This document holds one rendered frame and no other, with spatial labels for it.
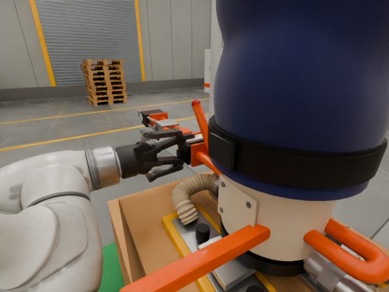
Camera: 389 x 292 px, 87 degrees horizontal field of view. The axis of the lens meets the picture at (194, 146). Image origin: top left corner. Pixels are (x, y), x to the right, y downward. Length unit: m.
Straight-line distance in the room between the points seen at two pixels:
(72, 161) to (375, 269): 0.48
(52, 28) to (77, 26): 0.81
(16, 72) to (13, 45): 0.83
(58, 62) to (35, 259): 9.11
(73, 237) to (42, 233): 0.04
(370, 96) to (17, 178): 0.50
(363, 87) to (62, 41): 9.31
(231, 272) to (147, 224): 0.23
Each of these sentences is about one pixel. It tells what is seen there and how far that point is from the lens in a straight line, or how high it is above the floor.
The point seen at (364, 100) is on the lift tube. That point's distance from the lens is 0.24.
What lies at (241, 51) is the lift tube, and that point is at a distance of 0.24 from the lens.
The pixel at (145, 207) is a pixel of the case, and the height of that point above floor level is 0.95.
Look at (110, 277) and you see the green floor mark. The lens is 1.66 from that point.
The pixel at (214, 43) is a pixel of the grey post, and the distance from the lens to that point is 3.54.
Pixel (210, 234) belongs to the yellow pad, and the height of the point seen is 0.97.
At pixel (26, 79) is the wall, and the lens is 9.54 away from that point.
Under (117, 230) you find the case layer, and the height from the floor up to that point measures 0.54.
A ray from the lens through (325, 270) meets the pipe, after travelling 0.37.
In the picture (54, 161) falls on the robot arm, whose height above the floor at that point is 1.12.
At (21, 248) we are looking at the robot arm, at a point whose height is 1.09.
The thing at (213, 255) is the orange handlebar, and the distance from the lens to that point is 0.27.
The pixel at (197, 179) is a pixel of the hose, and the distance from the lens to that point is 0.49.
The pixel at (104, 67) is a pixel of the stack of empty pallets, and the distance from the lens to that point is 7.06.
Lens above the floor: 1.29
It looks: 23 degrees down
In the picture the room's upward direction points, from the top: straight up
